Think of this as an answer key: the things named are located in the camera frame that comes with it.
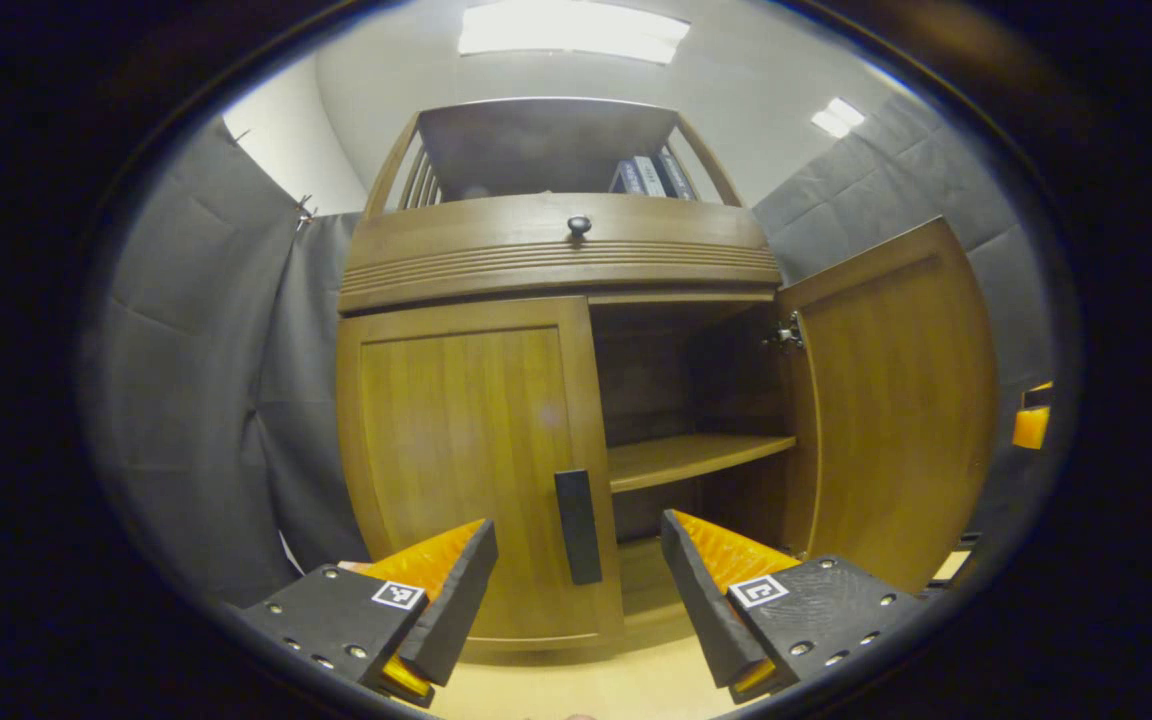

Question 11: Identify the large ceiling light panel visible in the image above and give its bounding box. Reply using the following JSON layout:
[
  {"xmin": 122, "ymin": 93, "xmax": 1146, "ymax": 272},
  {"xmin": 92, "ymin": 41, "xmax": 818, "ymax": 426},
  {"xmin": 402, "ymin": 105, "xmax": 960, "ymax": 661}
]
[{"xmin": 457, "ymin": 0, "xmax": 692, "ymax": 66}]

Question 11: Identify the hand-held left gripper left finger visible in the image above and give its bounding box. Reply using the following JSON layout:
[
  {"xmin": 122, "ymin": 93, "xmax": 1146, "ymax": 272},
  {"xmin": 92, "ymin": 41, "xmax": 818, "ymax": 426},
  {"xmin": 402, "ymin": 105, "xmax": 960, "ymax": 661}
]
[{"xmin": 241, "ymin": 518, "xmax": 499, "ymax": 708}]

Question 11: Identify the wooden cabinet drawer black knob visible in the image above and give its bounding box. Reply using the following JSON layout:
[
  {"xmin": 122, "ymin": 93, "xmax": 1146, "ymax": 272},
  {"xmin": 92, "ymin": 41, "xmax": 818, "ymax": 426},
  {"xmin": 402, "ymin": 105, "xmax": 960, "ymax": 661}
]
[{"xmin": 338, "ymin": 192, "xmax": 783, "ymax": 315}]

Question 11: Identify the black backdrop cloth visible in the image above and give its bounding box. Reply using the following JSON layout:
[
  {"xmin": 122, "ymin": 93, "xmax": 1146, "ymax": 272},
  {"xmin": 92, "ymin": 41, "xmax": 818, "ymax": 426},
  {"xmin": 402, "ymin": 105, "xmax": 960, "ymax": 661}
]
[{"xmin": 86, "ymin": 95, "xmax": 1062, "ymax": 611}]

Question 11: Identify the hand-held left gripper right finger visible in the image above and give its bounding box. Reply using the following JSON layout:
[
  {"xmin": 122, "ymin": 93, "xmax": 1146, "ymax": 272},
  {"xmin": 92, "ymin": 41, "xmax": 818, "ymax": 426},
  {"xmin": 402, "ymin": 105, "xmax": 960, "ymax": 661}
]
[{"xmin": 660, "ymin": 509, "xmax": 927, "ymax": 704}]

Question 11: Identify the wooden shoe cabinet door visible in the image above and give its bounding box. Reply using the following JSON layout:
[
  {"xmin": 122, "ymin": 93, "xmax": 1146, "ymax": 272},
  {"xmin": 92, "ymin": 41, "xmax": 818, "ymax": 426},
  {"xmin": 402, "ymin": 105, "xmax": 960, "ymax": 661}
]
[
  {"xmin": 336, "ymin": 295, "xmax": 625, "ymax": 656},
  {"xmin": 774, "ymin": 216, "xmax": 1000, "ymax": 596}
]

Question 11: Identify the small ceiling light panel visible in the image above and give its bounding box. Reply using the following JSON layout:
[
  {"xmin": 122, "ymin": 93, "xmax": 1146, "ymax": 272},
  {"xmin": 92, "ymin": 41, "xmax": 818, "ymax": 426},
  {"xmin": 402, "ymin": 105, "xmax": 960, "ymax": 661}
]
[{"xmin": 811, "ymin": 96, "xmax": 867, "ymax": 140}]

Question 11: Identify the wooden double-door shoe cabinet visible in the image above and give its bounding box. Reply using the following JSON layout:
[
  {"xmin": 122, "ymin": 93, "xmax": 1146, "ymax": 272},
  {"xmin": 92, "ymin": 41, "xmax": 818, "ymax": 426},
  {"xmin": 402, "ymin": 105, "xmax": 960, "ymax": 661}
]
[{"xmin": 336, "ymin": 96, "xmax": 802, "ymax": 663}]

